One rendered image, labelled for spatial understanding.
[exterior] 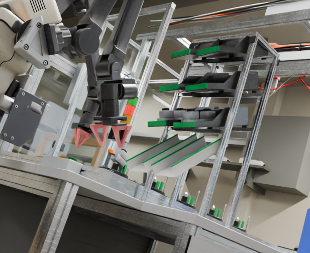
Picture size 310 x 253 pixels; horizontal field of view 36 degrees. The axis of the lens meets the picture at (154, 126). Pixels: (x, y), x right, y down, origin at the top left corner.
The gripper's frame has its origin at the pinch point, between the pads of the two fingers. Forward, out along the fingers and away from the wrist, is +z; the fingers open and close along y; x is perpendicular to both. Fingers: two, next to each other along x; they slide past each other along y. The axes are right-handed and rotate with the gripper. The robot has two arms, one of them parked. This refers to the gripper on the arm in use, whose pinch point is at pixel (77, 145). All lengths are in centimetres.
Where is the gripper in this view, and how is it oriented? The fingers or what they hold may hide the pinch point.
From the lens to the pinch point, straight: 200.2
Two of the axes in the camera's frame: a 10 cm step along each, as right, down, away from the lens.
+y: -6.9, -0.4, 7.2
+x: -6.6, -3.9, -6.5
